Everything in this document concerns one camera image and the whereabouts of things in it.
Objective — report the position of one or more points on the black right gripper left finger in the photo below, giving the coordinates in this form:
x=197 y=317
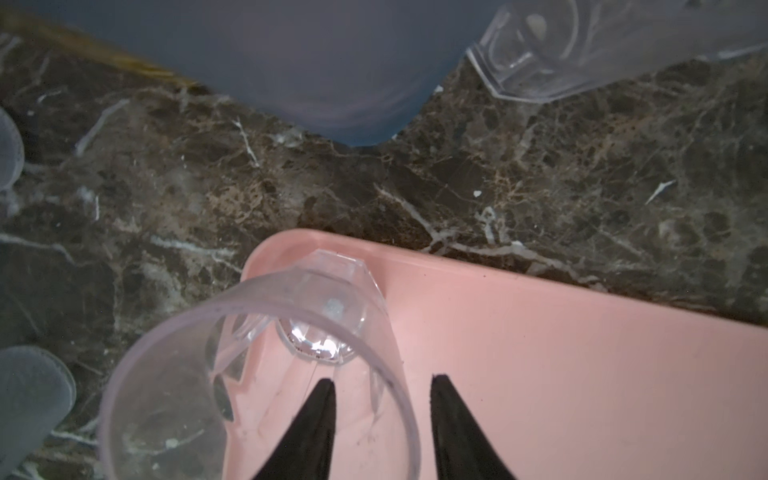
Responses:
x=306 y=449

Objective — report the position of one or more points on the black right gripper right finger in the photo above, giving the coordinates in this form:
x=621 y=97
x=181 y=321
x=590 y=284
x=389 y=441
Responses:
x=461 y=449

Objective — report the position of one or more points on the clear faceted glass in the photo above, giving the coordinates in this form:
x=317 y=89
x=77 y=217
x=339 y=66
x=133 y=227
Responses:
x=541 y=51
x=210 y=392

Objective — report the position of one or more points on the tall blue frosted tumbler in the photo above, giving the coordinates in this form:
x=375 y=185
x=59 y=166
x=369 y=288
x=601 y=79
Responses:
x=356 y=72

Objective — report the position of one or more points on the pink plastic tray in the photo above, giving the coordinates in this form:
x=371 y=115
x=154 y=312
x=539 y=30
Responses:
x=565 y=382

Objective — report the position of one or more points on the frosted clear cup near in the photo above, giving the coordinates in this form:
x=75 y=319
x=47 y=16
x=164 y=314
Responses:
x=12 y=155

